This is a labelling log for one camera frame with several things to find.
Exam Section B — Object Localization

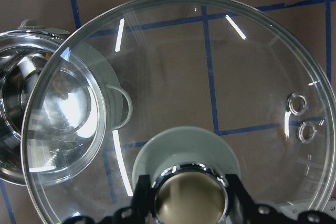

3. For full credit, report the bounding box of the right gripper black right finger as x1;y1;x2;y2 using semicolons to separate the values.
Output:
225;174;335;223

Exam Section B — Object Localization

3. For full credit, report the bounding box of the glass pot lid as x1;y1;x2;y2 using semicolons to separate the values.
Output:
22;0;335;223

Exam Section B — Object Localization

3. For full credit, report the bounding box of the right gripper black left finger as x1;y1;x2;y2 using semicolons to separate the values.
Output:
62;174;158;224

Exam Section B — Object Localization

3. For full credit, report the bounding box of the pale green electric pot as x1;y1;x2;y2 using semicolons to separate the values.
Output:
1;19;132;186

